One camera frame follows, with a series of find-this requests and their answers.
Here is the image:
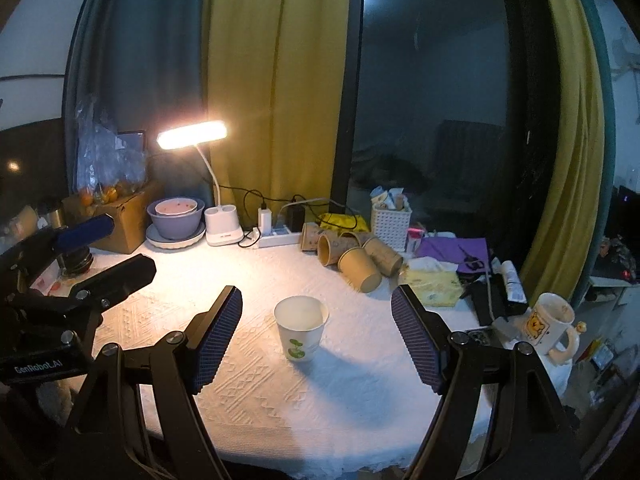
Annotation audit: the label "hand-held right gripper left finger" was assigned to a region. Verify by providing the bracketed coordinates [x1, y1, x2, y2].
[65, 285, 244, 480]

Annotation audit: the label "purple cloth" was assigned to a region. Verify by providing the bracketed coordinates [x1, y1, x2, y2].
[416, 237, 491, 281]

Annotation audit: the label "white cable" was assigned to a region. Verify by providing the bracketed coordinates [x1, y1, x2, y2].
[277, 197, 333, 221]

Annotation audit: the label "yellow curtain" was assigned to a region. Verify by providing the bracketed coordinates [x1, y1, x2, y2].
[201, 0, 354, 213]
[522, 0, 608, 307]

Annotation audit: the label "clear plastic bag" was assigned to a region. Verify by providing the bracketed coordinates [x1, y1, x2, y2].
[75, 95, 149, 197]

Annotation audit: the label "black window frame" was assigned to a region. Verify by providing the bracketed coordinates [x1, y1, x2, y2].
[327, 0, 367, 207]

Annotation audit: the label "white paper cup green print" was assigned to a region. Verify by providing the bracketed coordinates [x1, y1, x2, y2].
[274, 295, 330, 364]

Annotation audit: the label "white power strip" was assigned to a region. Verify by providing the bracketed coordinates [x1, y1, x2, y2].
[251, 227, 306, 250]

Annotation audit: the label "dark glass jar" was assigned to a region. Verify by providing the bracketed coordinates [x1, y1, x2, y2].
[57, 247, 95, 277]

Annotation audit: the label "white textured tablecloth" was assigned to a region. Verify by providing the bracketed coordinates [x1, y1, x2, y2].
[37, 240, 573, 479]

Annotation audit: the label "black pouch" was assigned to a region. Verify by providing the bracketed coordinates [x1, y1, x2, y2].
[462, 275, 528, 327]

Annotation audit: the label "cream mug bear print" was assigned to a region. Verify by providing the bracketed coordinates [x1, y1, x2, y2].
[522, 292, 587, 366]

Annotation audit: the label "black scissors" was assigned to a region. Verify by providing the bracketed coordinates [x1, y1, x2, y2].
[457, 245, 486, 273]

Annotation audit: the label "purple bowl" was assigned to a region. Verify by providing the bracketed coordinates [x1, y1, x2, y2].
[146, 196, 207, 241]

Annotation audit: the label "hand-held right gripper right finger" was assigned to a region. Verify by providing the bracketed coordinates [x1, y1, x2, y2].
[390, 284, 583, 480]

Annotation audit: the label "white rolled packet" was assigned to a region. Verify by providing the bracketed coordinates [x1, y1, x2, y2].
[500, 260, 529, 306]

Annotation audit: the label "black power adapter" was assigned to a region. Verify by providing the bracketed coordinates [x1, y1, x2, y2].
[286, 202, 307, 234]

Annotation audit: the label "bundle of paper sachets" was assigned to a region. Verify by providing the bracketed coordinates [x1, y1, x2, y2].
[370, 186, 411, 212]

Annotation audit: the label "white fluted plate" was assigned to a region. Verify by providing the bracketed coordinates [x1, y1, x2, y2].
[145, 222, 207, 253]

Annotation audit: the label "cardboard box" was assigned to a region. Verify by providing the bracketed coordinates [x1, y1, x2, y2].
[62, 180, 166, 255]

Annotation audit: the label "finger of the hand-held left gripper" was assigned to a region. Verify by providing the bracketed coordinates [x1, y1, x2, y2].
[0, 212, 116, 281]
[6, 254, 157, 357]

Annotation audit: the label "pink bowl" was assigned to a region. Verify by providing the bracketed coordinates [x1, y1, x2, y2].
[155, 198, 199, 218]

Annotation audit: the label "white desk lamp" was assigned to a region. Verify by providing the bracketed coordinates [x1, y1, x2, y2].
[156, 120, 244, 248]

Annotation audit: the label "yellow tissue pack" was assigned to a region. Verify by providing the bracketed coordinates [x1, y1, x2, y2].
[399, 256, 464, 309]

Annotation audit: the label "black cable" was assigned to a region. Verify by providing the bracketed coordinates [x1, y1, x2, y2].
[219, 185, 268, 250]

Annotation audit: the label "white plastic basket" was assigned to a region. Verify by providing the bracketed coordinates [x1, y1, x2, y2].
[371, 201, 413, 253]

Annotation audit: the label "teal curtain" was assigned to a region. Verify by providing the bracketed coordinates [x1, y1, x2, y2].
[570, 0, 619, 307]
[64, 0, 222, 202]

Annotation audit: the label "yellow packet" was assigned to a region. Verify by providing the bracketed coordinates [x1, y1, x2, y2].
[318, 212, 371, 234]

